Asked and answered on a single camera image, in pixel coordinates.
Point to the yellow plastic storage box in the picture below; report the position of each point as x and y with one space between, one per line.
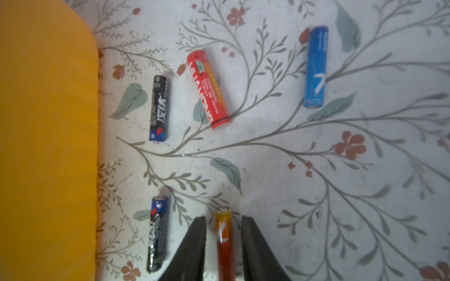
49 131

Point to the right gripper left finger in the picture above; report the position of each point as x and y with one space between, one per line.
188 263

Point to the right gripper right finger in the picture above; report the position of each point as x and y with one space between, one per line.
259 262

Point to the red battery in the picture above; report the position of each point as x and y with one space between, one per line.
210 95

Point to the orange white battery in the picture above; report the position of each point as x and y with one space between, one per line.
224 234

